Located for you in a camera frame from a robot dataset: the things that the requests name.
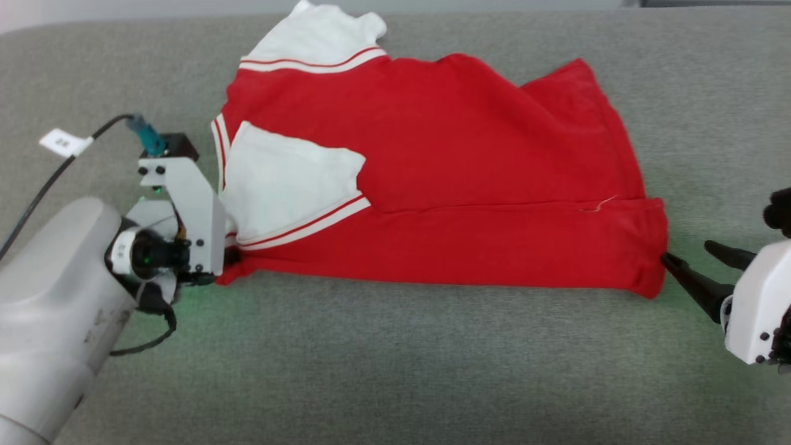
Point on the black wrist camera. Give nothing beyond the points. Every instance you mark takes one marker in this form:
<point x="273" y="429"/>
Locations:
<point x="148" y="254"/>
<point x="780" y="213"/>

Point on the red and white Bulls jersey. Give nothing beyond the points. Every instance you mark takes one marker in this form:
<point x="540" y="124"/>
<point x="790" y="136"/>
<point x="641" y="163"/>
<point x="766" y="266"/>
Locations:
<point x="432" y="173"/>

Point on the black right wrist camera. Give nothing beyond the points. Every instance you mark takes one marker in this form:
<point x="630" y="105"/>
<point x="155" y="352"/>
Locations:
<point x="780" y="213"/>

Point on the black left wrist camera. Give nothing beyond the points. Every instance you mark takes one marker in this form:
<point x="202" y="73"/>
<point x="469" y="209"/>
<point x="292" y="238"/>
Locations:
<point x="148" y="254"/>

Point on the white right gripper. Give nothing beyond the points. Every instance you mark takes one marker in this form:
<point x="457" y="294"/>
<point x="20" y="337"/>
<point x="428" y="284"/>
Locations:
<point x="760" y="303"/>

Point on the grey partition panel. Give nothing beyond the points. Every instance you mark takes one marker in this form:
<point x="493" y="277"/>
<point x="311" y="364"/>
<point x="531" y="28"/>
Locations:
<point x="717" y="3"/>

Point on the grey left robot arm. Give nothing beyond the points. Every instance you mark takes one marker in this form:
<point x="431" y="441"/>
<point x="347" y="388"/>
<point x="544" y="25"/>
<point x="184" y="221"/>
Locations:
<point x="49" y="321"/>

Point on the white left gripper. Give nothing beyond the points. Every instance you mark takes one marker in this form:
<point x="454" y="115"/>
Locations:
<point x="194" y="204"/>

